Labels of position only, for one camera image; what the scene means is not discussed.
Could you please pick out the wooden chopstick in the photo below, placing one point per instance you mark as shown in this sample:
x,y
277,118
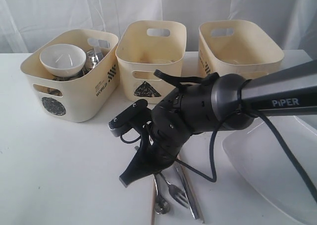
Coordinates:
x,y
153,205
201,220

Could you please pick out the stainless steel spoon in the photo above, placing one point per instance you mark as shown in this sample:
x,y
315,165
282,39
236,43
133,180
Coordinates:
x,y
161,206

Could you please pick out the cream bin with circle mark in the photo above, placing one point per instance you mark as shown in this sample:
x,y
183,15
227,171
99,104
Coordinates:
x,y
81,98

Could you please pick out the stainless steel bowl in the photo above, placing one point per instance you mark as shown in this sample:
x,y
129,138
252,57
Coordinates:
x,y
93,58

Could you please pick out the cream bin with square mark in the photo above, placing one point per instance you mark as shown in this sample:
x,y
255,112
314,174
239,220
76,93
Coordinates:
x,y
237,46

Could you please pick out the cream bin with triangle mark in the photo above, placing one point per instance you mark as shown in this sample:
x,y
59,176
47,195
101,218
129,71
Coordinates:
x,y
146,46

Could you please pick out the white curtain backdrop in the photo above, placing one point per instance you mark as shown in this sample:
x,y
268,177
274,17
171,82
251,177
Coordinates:
x,y
26,25

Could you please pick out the stainless steel fork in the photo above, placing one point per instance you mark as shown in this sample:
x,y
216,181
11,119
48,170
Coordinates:
x,y
176,193

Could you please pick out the white rectangular plate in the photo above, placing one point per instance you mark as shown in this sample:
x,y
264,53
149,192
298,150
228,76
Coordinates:
x,y
258,157

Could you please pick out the white ceramic bowl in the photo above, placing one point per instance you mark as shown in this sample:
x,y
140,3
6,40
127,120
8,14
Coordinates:
x,y
63,60

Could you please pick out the stainless steel knife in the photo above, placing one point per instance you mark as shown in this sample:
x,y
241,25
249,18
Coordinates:
x,y
188,192

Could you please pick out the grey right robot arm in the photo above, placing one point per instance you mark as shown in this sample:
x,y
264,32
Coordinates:
x,y
236,101

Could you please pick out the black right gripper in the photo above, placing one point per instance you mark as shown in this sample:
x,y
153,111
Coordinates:
x,y
175,119

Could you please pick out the stainless steel cup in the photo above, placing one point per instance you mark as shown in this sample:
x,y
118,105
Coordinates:
x,y
53,91
73,77

